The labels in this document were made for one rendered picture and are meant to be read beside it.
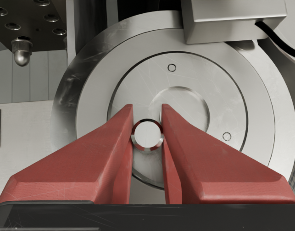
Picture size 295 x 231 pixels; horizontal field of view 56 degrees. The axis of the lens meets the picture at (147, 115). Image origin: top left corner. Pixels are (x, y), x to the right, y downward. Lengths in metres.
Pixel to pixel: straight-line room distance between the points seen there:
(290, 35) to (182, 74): 0.09
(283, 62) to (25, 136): 0.44
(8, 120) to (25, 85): 2.36
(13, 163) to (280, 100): 0.45
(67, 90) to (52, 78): 2.57
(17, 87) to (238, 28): 2.84
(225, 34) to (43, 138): 0.41
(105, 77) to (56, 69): 2.59
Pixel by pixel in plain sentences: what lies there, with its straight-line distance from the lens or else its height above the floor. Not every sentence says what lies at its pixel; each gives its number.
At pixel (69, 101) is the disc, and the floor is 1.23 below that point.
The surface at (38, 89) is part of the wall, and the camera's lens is 2.81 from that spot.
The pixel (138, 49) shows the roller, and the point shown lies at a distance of 0.17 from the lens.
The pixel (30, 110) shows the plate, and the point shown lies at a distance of 0.54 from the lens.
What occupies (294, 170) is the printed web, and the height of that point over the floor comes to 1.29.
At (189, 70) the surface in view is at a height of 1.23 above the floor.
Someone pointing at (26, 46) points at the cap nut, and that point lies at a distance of 0.56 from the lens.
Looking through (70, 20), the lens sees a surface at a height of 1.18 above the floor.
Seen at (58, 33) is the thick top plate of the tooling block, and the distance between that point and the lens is 0.54.
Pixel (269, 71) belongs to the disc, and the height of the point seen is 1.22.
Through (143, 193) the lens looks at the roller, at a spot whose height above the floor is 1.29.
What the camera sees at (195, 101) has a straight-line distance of 0.15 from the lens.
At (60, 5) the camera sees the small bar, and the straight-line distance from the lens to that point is 0.43.
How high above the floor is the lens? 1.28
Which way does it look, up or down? 11 degrees down
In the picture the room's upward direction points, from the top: 175 degrees clockwise
